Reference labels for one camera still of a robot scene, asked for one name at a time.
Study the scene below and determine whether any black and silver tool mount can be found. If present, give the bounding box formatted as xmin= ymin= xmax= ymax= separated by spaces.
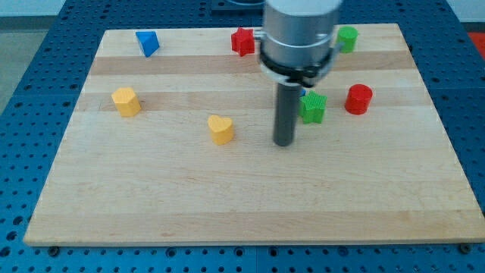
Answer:
xmin=255 ymin=30 xmax=343 ymax=87

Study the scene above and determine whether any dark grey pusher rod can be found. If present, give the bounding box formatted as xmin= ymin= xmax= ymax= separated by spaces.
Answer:
xmin=273 ymin=83 xmax=302 ymax=146

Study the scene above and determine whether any yellow heart block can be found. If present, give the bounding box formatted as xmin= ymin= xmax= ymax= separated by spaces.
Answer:
xmin=208 ymin=115 xmax=234 ymax=146

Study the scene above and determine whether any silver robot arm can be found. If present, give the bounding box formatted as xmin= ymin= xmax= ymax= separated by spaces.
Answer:
xmin=255 ymin=0 xmax=343 ymax=146

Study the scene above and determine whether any green star block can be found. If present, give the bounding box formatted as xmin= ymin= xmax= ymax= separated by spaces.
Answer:
xmin=299 ymin=90 xmax=327 ymax=124

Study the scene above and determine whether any red cylinder block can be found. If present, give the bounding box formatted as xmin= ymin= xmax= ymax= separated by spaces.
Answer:
xmin=345 ymin=84 xmax=373 ymax=115

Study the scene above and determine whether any red star block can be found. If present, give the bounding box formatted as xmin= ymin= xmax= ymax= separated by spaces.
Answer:
xmin=231 ymin=27 xmax=255 ymax=57

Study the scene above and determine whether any green cylinder block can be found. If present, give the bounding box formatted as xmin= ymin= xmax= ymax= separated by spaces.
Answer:
xmin=336 ymin=26 xmax=358 ymax=53

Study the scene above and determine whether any wooden board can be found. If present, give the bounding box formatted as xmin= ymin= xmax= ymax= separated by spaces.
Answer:
xmin=24 ymin=24 xmax=484 ymax=247

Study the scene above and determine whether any blue triangle block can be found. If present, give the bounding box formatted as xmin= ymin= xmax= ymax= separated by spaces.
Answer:
xmin=136 ymin=31 xmax=160 ymax=58

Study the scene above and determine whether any yellow hexagon block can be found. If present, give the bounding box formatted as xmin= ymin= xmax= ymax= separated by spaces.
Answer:
xmin=111 ymin=87 xmax=142 ymax=118

